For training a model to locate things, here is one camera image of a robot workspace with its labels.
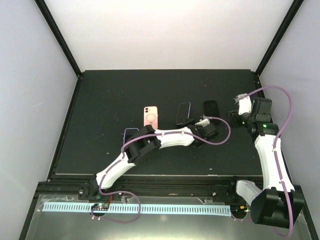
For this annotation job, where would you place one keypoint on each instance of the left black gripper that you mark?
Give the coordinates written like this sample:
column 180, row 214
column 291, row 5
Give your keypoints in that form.
column 186, row 124

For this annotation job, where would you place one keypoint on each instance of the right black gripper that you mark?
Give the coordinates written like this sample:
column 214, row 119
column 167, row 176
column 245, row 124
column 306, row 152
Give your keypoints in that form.
column 233, row 116

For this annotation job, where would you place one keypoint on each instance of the black smartphone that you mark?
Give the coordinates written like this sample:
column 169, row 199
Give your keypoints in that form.
column 183, row 113

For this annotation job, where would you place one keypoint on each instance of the pink phone case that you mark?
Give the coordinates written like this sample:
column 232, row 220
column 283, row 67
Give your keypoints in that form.
column 150, row 116

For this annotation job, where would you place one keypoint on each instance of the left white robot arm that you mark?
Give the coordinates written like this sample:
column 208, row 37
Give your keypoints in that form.
column 141, row 146

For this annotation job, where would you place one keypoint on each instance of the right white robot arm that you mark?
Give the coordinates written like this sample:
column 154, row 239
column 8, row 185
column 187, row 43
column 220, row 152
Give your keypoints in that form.
column 277, row 204

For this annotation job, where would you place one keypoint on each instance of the phone in purple case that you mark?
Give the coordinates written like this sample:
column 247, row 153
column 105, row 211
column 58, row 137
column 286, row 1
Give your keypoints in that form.
column 128, row 133

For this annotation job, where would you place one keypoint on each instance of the right electronics board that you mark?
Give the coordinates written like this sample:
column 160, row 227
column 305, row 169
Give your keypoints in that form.
column 240, row 209

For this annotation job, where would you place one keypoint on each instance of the electronics board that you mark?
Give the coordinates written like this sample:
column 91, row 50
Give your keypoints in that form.
column 240, row 209
column 100, row 207

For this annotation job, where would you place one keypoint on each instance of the left electronics board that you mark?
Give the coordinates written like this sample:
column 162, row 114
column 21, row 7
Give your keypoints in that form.
column 100, row 207

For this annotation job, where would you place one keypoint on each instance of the right frame post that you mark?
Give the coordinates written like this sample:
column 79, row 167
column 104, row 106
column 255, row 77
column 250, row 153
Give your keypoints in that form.
column 282, row 29

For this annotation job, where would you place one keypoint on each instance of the frame post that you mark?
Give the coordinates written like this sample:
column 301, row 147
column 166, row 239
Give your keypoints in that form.
column 48, row 17
column 282, row 29

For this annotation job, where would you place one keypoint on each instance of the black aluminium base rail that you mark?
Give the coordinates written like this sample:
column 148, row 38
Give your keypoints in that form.
column 219, row 189

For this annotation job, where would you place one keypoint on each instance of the light blue cable duct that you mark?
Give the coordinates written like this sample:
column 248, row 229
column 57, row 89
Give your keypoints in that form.
column 156, row 209

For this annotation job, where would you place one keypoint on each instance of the left frame post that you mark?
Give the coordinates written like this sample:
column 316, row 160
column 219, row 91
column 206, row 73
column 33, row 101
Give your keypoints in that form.
column 48, row 17

